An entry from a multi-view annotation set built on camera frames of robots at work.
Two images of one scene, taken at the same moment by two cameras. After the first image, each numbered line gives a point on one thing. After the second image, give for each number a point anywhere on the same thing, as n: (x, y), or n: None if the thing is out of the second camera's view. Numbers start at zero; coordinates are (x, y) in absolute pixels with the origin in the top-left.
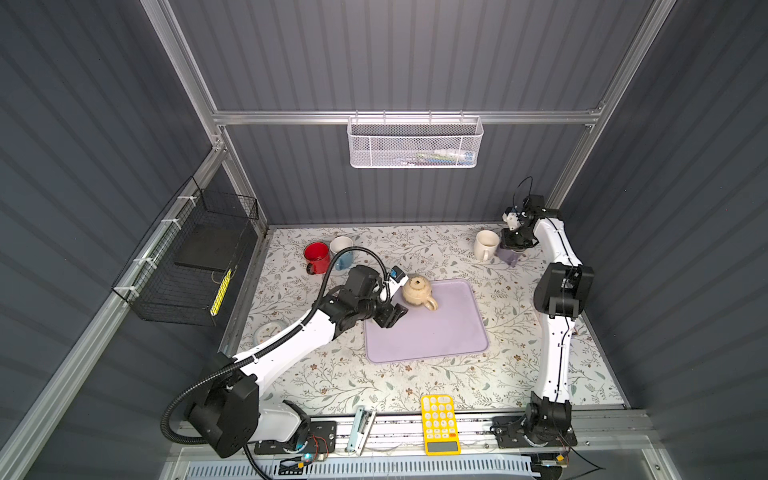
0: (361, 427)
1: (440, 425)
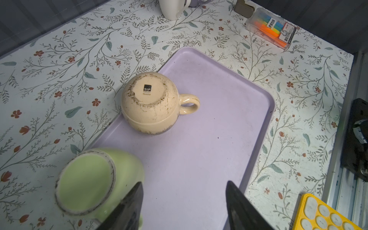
0: None
1: (313, 214)
